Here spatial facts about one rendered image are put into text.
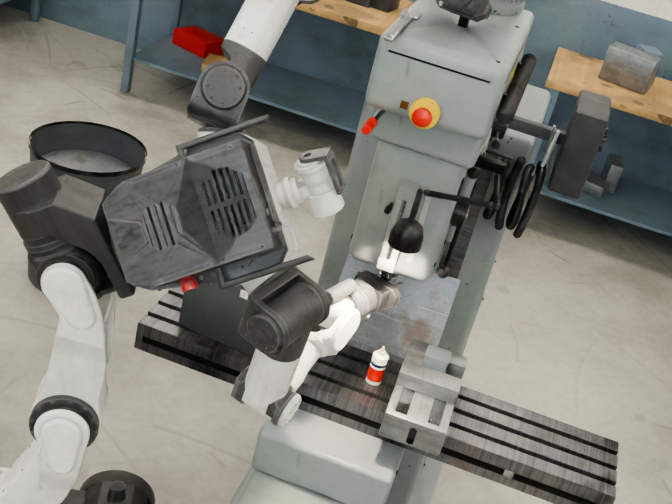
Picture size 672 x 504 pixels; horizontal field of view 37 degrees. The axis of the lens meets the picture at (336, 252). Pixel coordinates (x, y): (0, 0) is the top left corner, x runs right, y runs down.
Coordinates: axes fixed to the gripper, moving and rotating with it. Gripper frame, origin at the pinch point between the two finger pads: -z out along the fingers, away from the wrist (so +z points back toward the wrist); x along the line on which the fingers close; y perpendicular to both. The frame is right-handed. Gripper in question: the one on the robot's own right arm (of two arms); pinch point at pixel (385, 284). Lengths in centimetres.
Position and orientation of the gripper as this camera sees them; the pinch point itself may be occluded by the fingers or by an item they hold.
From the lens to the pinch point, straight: 245.9
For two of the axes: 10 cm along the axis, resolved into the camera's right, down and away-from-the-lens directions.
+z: -5.6, 2.8, -7.8
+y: -2.3, 8.5, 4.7
